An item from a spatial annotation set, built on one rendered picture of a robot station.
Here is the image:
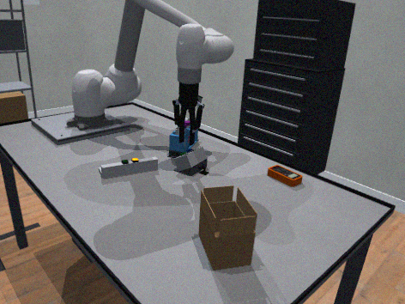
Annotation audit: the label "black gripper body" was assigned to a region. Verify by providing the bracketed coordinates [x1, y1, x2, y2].
[178, 82, 199, 110]

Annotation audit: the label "white key housing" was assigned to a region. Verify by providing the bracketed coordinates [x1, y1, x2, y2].
[173, 147, 209, 176]

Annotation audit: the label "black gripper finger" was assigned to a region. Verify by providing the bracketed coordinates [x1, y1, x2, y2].
[187, 101, 204, 146]
[172, 99, 187, 143]

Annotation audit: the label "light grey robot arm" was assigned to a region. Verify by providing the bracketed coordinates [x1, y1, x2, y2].
[65, 0, 234, 131]

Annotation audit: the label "brown cardboard box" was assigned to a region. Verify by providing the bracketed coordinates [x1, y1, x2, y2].
[199, 185, 257, 271]

